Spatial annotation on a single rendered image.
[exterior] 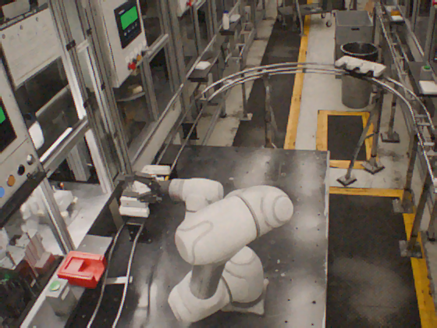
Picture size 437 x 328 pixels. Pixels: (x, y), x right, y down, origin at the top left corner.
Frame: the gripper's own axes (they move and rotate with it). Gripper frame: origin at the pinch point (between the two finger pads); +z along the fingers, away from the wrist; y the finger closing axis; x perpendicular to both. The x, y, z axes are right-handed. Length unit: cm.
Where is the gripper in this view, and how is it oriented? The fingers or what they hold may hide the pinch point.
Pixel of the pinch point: (126, 186)
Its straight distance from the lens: 181.4
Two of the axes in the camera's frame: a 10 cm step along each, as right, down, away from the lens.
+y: -0.8, -8.3, -5.5
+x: -1.9, 5.5, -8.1
